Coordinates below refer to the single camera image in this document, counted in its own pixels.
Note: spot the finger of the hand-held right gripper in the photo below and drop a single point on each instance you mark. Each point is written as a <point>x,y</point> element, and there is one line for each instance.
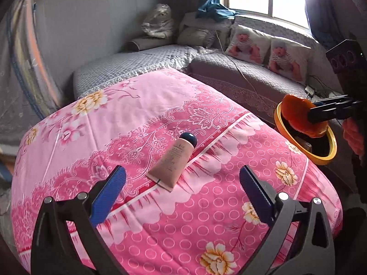
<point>329,102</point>
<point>326,113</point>

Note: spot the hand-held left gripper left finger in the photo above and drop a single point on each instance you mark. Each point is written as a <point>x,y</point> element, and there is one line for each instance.
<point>109,194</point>

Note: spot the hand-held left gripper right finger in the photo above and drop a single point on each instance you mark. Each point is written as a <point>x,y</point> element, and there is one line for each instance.
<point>256,196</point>

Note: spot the orange fluffy object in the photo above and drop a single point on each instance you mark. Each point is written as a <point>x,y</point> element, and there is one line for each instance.
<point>295,111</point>

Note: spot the yellow-rimmed black bin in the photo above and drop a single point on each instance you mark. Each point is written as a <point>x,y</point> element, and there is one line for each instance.
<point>326,154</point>

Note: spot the pink tube with dark cap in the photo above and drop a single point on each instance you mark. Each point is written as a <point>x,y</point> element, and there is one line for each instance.
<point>173,160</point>

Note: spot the person's right hand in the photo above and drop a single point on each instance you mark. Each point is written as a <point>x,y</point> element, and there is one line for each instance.
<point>354,137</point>

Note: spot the white power strip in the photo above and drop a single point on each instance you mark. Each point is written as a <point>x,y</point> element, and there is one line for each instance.
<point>309,90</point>

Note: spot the pink floral blanket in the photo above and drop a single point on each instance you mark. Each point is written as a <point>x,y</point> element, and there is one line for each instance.
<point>160,206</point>

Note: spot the dark blue curtain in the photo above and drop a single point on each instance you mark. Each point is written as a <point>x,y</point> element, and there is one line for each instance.
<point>321,11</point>

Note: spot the baby print pillow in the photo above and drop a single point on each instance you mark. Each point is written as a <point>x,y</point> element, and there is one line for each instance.
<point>248,44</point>
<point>289,60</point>

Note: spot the grey quilted sofa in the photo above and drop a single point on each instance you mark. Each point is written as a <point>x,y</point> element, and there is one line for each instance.
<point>160,57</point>

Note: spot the grey striped cushion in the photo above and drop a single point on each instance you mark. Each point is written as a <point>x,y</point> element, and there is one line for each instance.
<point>195,35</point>

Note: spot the plastic-wrapped mattress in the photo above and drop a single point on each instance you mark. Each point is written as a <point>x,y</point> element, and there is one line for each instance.
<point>23,71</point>

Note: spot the plush toy in plastic bag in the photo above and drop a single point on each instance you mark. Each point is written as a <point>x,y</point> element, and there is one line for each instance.
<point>159,20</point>

